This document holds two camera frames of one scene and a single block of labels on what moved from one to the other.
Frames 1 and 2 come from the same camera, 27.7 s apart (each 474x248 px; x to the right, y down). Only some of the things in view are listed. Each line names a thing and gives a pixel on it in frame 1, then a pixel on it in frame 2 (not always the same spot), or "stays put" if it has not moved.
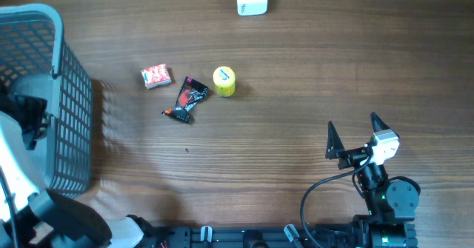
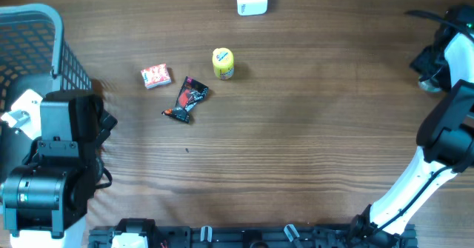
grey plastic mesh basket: (35, 59) stays put
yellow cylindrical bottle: (224, 81) to (223, 61)
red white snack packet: (156, 76) stays put
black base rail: (289, 236) stays put
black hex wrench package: (192, 92) stays put
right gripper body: (352, 158) to (435, 64)
